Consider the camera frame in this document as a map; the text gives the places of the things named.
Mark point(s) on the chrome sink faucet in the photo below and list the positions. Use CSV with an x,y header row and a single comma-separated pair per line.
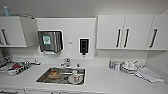
x,y
66,62

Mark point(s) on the blue dish soap bottle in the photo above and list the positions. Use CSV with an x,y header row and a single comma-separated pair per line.
x,y
111,64

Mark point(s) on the steel kitchen sink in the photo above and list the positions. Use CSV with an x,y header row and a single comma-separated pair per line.
x,y
63,80

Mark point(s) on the small clear bottle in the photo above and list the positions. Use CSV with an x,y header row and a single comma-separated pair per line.
x,y
116,66

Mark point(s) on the stack of white plates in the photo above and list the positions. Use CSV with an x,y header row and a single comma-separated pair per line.
x,y
129,66

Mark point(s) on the white upper wall cabinet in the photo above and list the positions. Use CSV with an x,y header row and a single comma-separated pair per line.
x,y
133,31

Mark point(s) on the black soap dispenser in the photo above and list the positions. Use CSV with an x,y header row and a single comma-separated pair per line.
x,y
84,46

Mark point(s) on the steel paper towel dispenser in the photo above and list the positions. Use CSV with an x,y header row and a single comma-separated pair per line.
x,y
50,40

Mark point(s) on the orange bowl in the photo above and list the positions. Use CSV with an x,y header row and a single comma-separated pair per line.
x,y
54,73

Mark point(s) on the dish rack with utensils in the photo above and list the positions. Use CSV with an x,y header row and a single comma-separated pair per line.
x,y
15,66

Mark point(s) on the light blue bottle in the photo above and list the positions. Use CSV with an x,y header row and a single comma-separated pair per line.
x,y
6,11

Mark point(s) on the white cup on plate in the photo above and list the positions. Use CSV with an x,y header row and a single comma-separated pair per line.
x,y
75,76

